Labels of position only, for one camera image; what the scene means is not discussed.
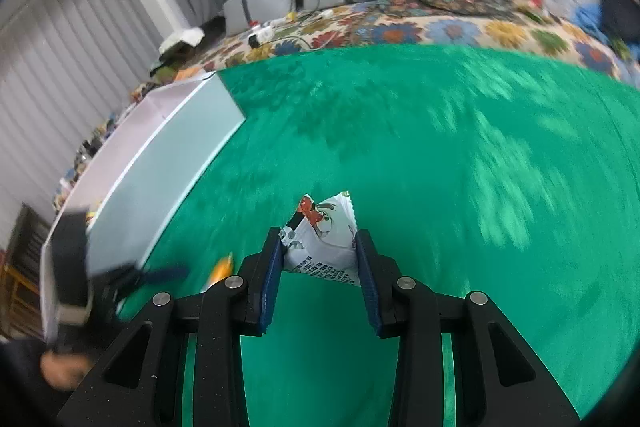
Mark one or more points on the white box with cardboard bottom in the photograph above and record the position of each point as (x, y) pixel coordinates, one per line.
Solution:
(144, 170)

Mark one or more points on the green table cloth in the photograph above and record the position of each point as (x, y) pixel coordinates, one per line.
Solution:
(472, 168)

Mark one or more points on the left hand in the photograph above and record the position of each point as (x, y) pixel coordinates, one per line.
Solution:
(65, 371)

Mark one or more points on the floral patterned blanket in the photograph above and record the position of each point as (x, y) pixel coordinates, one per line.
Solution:
(362, 24)

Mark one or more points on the black bag on sofa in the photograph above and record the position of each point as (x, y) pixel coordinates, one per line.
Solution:
(620, 20)

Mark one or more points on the white hat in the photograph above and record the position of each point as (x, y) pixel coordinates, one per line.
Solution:
(182, 37)

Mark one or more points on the orange sausage stick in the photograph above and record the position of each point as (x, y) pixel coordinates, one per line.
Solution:
(222, 270)

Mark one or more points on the white patterned snack packet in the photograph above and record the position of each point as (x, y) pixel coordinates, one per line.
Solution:
(319, 239)

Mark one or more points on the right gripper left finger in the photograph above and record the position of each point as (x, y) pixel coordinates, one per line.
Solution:
(140, 378)

